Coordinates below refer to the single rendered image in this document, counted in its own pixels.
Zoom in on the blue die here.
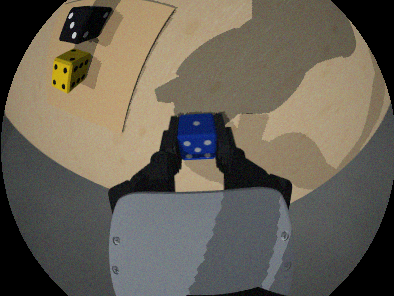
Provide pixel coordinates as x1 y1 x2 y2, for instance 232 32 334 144
177 113 217 160

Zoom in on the tan flat mat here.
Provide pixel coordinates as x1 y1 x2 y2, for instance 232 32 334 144
46 0 175 134

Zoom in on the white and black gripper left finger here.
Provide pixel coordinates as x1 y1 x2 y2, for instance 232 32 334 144
108 116 182 214

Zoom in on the black die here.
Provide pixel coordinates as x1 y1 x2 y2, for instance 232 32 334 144
59 6 112 44

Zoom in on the yellow die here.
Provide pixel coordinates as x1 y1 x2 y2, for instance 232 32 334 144
52 49 91 94

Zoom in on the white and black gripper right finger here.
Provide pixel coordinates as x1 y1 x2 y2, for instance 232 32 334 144
214 113 292 211

